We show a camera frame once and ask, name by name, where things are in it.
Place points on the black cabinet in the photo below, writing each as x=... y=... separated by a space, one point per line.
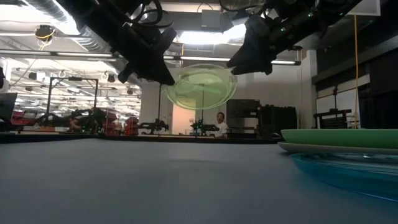
x=276 y=121

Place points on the silver ventilation duct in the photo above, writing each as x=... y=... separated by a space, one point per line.
x=90 y=40

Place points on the clear green plastic plate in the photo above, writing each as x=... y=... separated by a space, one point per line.
x=199 y=90

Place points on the long ceiling light bar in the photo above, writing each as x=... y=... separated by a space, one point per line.
x=62 y=54

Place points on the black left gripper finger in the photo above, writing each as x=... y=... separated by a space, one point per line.
x=155 y=73
x=126 y=74

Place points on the black table frame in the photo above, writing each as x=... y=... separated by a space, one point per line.
x=124 y=138

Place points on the black gantry frame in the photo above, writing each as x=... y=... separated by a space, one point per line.
x=159 y=105
x=95 y=93

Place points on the black perforated stand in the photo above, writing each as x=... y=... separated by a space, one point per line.
x=332 y=119

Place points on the person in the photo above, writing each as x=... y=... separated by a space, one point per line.
x=75 y=124
x=221 y=126

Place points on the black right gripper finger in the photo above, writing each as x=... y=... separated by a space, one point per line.
x=255 y=69
x=237 y=60

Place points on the white wall board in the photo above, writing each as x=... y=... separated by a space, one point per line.
x=345 y=101

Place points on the large grey plastic plate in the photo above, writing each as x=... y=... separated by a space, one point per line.
x=311 y=148

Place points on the opaque green plastic plate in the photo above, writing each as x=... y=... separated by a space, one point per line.
x=342 y=138

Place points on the clear blue plastic plate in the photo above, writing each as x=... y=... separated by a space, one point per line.
x=348 y=174

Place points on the dark monitor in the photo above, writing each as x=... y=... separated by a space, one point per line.
x=7 y=107

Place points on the grey ceiling box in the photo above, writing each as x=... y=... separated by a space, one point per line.
x=211 y=18

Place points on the black background robot arm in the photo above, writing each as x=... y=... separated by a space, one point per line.
x=154 y=127
x=205 y=127

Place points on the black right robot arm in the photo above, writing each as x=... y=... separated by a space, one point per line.
x=326 y=12

